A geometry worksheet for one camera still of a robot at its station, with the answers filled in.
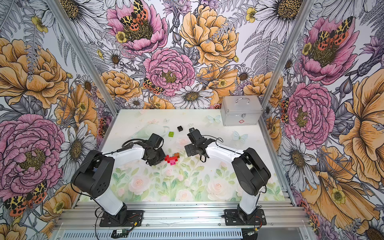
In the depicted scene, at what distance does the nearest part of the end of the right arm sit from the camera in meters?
0.67

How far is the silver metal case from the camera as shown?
107 cm

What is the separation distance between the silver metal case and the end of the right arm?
34 cm
